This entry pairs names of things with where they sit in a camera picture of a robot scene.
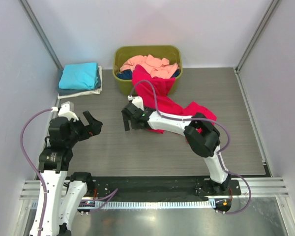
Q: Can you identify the left aluminium frame post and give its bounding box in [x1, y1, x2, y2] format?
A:
[19, 0, 63, 70]

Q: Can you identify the aluminium frame post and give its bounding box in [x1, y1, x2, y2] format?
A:
[235, 0, 281, 73]
[19, 0, 63, 70]

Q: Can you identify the folded turquoise t shirt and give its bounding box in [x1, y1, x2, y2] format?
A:
[59, 62, 98, 90]

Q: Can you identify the folded white t shirt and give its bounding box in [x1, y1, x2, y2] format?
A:
[57, 65, 103, 99]

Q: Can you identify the olive green plastic bin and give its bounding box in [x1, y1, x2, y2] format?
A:
[113, 45, 183, 95]

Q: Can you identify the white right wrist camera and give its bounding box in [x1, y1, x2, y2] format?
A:
[127, 95, 144, 111]

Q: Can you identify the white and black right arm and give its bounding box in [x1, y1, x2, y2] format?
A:
[121, 102, 231, 193]

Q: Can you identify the aluminium front rail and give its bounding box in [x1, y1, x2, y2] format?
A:
[19, 178, 290, 200]

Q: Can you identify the right aluminium frame post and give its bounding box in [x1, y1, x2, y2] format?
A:
[235, 0, 281, 73]

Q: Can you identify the red t shirt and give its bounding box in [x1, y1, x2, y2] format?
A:
[132, 65, 217, 120]

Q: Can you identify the dark blue t shirt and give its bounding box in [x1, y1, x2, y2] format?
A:
[116, 69, 180, 80]

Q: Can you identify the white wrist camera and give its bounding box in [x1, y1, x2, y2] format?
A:
[51, 101, 79, 122]
[127, 95, 144, 111]

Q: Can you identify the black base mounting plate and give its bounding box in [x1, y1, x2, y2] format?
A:
[88, 176, 242, 202]

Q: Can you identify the white slotted cable duct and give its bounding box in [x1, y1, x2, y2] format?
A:
[30, 199, 216, 210]

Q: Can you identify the peach t shirt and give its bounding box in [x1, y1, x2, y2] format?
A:
[119, 55, 179, 79]

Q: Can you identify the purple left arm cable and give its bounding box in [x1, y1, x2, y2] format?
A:
[20, 108, 119, 236]

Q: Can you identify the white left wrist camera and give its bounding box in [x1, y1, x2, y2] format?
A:
[51, 101, 79, 122]

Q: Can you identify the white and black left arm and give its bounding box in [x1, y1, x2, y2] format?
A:
[29, 111, 103, 236]

